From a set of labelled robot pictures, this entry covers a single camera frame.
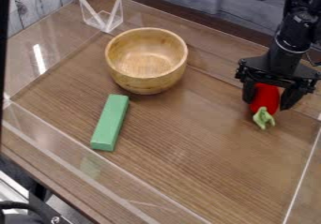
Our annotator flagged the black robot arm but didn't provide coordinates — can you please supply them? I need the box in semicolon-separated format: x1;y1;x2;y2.
235;0;321;110

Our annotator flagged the black equipment lower left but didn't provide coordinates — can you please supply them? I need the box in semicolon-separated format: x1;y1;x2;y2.
0;195;74;224

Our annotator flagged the clear acrylic tray wall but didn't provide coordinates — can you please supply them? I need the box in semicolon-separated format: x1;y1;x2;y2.
2;0;321;224

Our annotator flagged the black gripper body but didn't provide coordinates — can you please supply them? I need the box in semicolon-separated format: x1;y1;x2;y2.
236;55;321;93

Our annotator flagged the red plush strawberry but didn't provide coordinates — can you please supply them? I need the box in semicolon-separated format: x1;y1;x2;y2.
251;83;280;130

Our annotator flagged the wooden bowl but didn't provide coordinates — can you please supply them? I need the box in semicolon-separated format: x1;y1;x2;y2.
105;27;189;95

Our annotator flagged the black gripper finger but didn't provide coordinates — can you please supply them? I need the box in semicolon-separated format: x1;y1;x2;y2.
243;78;256;104
280;85;310;111

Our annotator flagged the green rectangular block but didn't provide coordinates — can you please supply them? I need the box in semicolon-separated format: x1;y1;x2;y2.
90;94;130;152

